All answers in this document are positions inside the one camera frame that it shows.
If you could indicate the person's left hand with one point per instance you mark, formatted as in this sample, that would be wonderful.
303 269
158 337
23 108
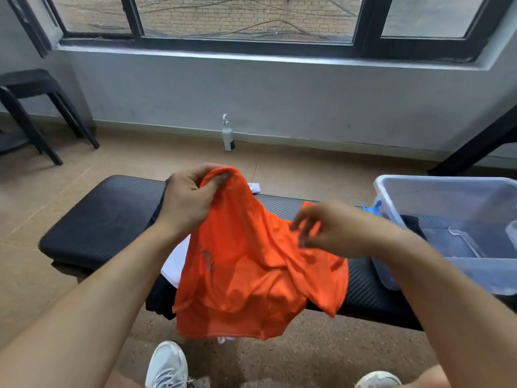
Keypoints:
183 206

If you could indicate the person's right hand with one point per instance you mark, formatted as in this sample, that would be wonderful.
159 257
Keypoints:
347 230

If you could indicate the person's left thumb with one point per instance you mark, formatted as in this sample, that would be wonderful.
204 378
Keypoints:
217 184

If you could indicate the person's right thumb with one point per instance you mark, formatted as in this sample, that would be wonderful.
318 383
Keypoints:
313 210

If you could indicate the orange mesh shirt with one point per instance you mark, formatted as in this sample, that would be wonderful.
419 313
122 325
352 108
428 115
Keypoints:
250 274

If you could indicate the person's left forearm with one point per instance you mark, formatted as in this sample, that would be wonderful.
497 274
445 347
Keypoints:
85 315

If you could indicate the person's right forearm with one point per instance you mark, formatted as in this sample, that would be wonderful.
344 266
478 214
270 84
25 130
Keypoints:
448 311

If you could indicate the white pump bottle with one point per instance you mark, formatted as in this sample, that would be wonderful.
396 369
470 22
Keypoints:
228 137

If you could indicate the blue bin latch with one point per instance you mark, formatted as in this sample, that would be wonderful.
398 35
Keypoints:
373 209

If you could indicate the white garment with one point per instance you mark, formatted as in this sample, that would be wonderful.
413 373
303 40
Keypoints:
175 260

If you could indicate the black padded bench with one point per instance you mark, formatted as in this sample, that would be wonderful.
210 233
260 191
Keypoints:
105 218

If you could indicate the black garment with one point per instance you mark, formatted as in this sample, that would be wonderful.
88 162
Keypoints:
159 299

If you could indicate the clear plastic storage bin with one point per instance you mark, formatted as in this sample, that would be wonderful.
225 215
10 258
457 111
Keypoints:
456 206

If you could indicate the black table leg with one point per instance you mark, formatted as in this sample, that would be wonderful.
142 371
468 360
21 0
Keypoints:
476 147

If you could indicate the person's right white shoe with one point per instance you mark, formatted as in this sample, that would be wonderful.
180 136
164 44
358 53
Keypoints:
377 380

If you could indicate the person's white shoe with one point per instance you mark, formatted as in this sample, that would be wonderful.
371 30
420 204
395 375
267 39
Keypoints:
377 380
167 367

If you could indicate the person's left white shoe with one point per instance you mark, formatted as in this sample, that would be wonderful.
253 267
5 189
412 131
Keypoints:
167 367

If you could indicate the black plastic stool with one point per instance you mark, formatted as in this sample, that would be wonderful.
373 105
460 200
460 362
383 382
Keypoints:
32 105

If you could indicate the person's right leg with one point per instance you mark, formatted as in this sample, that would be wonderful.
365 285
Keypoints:
428 379

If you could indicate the person's leg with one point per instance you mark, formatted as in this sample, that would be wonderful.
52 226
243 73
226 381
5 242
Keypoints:
428 379
123 379

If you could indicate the person's left leg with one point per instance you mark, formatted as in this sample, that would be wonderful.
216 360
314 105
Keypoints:
123 379

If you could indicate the black window frame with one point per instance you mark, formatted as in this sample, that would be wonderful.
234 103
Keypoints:
363 40

